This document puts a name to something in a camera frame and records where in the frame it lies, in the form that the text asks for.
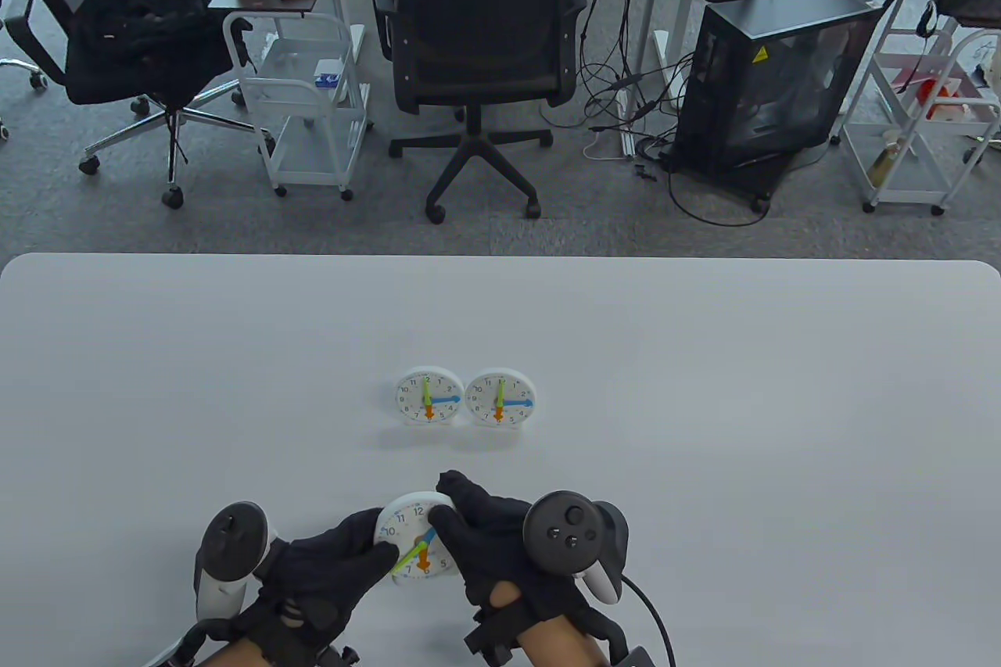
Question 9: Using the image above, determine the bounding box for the white teaching clock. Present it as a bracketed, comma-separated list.
[395, 366, 464, 427]
[375, 492, 462, 588]
[465, 368, 537, 427]

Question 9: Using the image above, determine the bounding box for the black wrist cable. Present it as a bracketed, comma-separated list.
[622, 576, 676, 667]

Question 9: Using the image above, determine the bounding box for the black wrist camera rig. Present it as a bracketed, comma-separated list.
[149, 616, 361, 667]
[465, 604, 656, 667]

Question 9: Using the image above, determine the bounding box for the white mesh rolling cart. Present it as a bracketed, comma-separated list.
[223, 12, 375, 201]

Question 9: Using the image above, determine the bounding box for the person's right hand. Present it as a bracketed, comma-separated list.
[429, 470, 626, 648]

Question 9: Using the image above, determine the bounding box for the black computer tower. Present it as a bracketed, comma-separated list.
[671, 0, 884, 199]

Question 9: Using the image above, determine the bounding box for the dark side table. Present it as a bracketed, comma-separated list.
[207, 0, 367, 62]

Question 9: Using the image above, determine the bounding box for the person's left forearm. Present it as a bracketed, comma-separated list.
[203, 636, 271, 667]

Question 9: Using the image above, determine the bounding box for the black floor cable bundle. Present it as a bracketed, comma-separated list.
[540, 0, 783, 228]

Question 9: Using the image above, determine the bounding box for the chair base with casters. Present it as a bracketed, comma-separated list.
[0, 57, 49, 142]

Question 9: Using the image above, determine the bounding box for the yellowish bottle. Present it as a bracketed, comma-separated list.
[868, 131, 912, 187]

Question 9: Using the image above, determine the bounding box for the red box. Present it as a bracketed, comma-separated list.
[892, 69, 978, 109]

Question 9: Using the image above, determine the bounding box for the black office chair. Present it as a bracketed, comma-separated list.
[365, 0, 599, 224]

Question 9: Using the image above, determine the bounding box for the black and white hand controller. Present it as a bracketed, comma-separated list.
[523, 491, 630, 605]
[194, 503, 278, 625]

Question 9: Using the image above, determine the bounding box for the person's right forearm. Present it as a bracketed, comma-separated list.
[516, 616, 607, 667]

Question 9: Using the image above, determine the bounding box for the black bag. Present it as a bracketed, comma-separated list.
[65, 0, 235, 105]

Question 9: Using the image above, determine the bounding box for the person's left hand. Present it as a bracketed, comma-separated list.
[227, 508, 400, 648]

